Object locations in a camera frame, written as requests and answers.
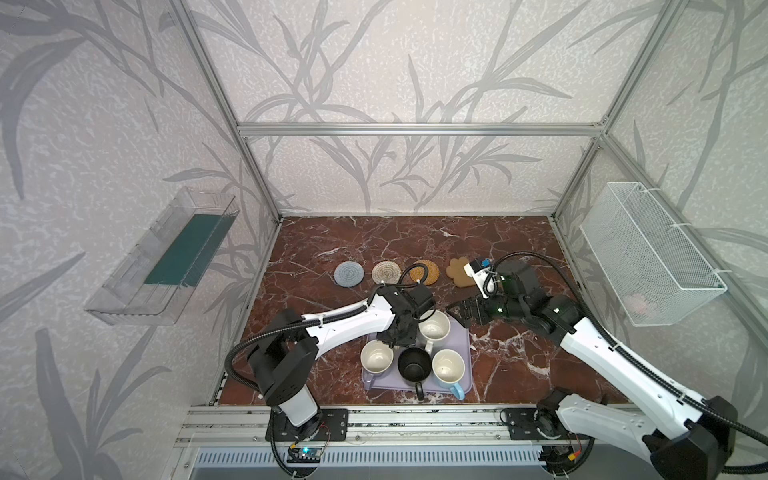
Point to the cork paw-shaped coaster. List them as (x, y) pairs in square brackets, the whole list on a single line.
[(456, 272)]

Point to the pink object in basket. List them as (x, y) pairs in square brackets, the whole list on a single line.
[(637, 304)]

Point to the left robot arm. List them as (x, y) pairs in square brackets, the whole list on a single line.
[(276, 362)]

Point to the green circuit board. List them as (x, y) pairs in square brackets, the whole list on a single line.
[(303, 454)]

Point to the aluminium mounting rail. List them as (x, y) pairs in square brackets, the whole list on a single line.
[(368, 426)]

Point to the white mug blue outside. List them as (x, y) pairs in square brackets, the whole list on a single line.
[(448, 368)]

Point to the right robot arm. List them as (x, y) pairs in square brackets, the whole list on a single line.
[(682, 434)]

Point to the beige ceramic mug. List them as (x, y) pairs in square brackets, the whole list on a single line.
[(400, 336)]

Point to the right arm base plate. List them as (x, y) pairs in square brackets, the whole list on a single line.
[(528, 423)]

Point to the black mug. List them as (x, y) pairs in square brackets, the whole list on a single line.
[(415, 366)]

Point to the white patterned round coaster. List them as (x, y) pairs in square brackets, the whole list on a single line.
[(388, 272)]

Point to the white mug purple handle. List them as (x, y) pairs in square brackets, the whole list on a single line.
[(376, 358)]

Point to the white speckled mug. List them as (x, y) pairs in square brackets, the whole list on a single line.
[(433, 329)]

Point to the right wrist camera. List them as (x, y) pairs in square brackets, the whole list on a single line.
[(480, 271)]

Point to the clear plastic wall bin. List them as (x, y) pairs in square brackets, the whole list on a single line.
[(155, 281)]

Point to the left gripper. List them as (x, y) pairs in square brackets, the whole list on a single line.
[(409, 324)]

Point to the lavender tray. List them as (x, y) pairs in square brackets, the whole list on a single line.
[(458, 340)]

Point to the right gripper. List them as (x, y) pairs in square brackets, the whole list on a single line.
[(475, 309)]

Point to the woven rattan round coaster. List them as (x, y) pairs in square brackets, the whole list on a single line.
[(424, 271)]

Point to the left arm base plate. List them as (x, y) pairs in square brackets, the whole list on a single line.
[(328, 424)]

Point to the white wire mesh basket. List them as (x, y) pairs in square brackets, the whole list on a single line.
[(642, 249)]

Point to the blue-grey round coaster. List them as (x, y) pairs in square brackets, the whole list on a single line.
[(348, 274)]

